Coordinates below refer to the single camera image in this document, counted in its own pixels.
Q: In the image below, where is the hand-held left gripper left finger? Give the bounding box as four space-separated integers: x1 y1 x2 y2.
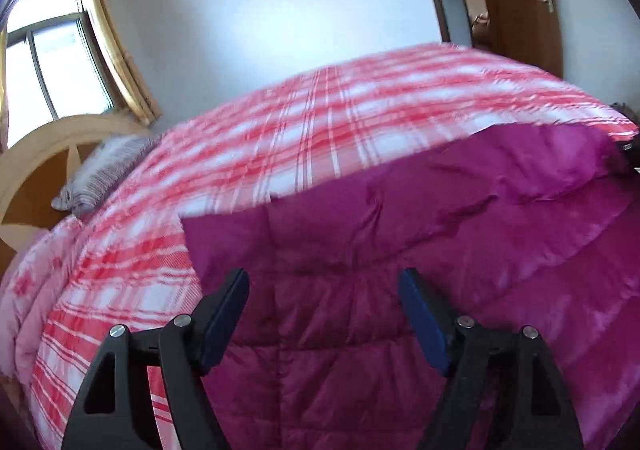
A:
61 268 251 450

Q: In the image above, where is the striped pillow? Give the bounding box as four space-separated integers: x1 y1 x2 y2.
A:
51 134 161 218

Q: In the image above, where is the yellow curtain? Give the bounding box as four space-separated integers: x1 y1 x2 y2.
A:
77 0 163 127

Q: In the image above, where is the wooden sunburst headboard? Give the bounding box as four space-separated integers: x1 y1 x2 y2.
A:
0 114 151 271

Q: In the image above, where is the window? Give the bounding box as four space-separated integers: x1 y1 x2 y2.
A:
0 0 121 151

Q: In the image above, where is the red plaid bed sheet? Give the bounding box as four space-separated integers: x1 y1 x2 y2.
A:
27 42 640 450

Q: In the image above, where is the pink floral quilt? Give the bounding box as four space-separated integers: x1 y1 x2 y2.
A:
0 220 86 381

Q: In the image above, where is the magenta down jacket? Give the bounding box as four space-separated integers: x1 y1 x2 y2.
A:
180 122 640 450

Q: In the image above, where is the brown wooden door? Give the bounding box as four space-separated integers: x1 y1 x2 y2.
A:
465 0 565 78

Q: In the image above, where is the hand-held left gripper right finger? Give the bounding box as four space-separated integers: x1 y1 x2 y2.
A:
397 268 585 450

